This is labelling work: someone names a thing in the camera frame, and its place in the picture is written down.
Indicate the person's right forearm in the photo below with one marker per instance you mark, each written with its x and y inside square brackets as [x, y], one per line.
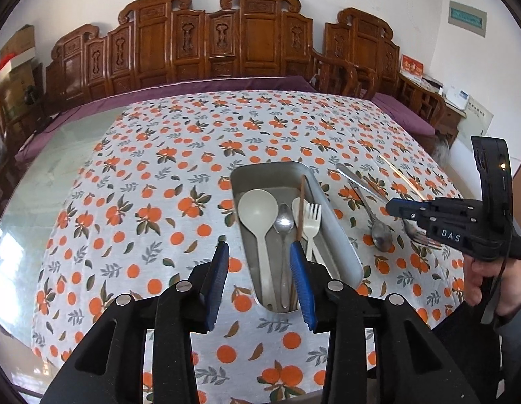
[515, 345]

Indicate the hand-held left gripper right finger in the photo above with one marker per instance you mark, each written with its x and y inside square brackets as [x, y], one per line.
[302, 288]

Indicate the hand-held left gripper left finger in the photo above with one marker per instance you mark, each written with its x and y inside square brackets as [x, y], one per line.
[216, 288]

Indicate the white flat panel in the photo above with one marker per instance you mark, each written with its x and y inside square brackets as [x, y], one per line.
[479, 115]

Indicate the wooden armchair with boxes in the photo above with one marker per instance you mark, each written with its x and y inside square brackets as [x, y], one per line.
[1, 113]

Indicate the carved wooden armchair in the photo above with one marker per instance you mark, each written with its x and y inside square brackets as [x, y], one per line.
[361, 42]

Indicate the rectangular metal tray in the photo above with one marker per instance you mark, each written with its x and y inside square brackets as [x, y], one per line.
[285, 193]

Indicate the red desk calendar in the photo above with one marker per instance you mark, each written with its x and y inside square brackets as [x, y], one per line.
[412, 65]

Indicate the light wooden chopstick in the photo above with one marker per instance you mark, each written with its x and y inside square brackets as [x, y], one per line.
[401, 176]

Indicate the carved wooden sofa bench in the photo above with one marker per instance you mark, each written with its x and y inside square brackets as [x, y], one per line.
[260, 38]

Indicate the large cardboard box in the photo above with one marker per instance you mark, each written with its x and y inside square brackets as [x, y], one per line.
[16, 84]

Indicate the white plastic fork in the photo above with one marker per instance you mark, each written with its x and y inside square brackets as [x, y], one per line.
[313, 227]

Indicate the orange-print white tablecloth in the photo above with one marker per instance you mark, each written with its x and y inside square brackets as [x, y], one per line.
[159, 185]

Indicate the dark brown chopstick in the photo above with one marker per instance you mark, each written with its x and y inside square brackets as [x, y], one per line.
[301, 202]

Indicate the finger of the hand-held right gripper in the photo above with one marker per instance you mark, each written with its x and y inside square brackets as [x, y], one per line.
[405, 208]
[445, 221]

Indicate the pale fluffy bundle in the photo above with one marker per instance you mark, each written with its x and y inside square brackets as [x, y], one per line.
[443, 147]

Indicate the brown cardboard box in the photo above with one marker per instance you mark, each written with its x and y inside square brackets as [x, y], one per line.
[18, 42]

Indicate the white carton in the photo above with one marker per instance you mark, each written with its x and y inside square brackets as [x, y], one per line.
[456, 96]

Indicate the purple armchair cushion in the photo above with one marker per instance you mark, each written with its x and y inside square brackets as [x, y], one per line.
[403, 111]

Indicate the grey wall panel box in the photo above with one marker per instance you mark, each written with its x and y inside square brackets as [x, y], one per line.
[466, 17]

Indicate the wooden side table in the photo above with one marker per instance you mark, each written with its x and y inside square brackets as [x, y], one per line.
[450, 122]

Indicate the large metal spoon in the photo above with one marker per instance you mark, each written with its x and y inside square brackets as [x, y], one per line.
[381, 237]

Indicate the person's right hand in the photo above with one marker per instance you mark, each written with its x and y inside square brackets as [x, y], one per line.
[477, 277]

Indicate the small metal spoon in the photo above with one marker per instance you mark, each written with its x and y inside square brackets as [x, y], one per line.
[284, 221]

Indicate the metal fork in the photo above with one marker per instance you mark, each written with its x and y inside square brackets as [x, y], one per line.
[357, 178]

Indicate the red and white box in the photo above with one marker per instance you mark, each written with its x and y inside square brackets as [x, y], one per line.
[14, 62]

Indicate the small white plastic spoon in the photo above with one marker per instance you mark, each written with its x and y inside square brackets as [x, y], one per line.
[296, 212]

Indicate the white plastic ladle spoon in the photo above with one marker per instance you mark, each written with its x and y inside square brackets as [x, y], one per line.
[255, 212]

